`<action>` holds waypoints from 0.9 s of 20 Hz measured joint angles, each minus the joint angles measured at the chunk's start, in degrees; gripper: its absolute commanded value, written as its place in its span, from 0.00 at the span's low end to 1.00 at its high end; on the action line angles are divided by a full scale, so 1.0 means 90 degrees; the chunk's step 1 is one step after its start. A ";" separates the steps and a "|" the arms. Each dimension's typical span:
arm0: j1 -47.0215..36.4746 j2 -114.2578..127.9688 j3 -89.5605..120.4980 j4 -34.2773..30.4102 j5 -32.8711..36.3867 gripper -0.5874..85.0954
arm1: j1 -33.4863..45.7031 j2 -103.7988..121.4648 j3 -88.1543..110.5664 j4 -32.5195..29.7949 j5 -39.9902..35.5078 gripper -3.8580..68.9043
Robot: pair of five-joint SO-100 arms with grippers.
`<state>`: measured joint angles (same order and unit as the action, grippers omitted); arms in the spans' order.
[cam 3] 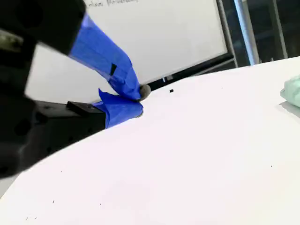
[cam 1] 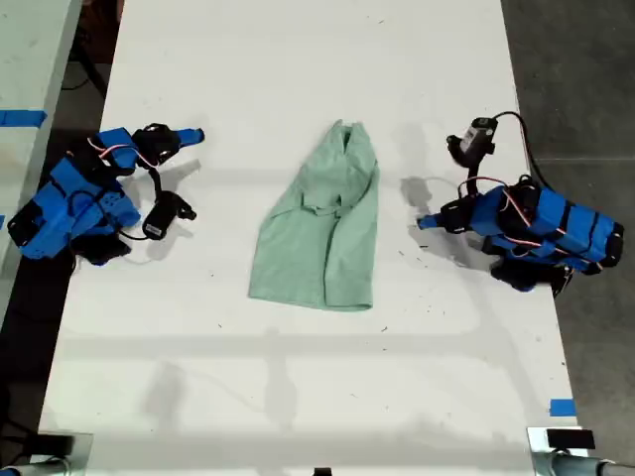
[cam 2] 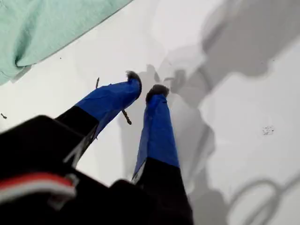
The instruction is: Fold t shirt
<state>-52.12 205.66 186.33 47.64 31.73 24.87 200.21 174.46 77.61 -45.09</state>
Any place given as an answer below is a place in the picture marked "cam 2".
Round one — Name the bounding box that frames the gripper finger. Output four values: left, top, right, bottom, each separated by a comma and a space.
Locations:
55, 70, 143, 169
131, 84, 194, 225

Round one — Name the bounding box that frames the pale green T-shirt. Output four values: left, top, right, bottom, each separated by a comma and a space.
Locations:
0, 0, 134, 85

